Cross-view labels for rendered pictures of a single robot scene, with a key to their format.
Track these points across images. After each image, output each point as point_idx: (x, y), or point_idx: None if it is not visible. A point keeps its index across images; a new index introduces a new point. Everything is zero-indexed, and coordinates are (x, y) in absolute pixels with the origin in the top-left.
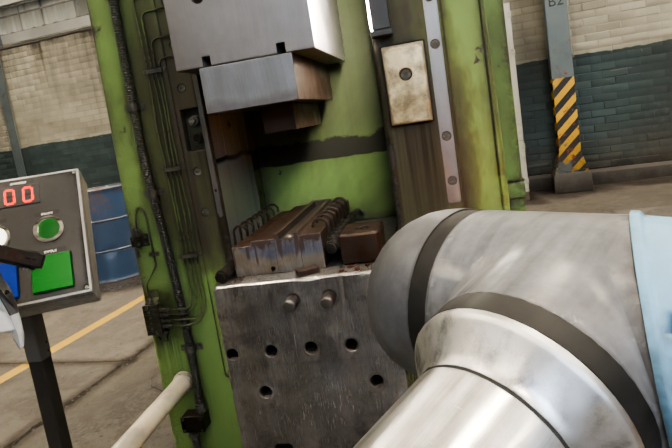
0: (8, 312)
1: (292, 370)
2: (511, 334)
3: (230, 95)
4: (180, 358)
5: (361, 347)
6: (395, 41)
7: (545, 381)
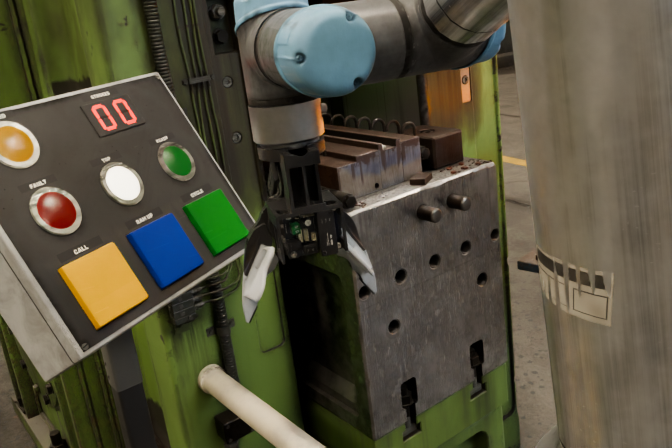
0: (362, 246)
1: (418, 292)
2: None
3: None
4: (205, 348)
5: (472, 248)
6: None
7: None
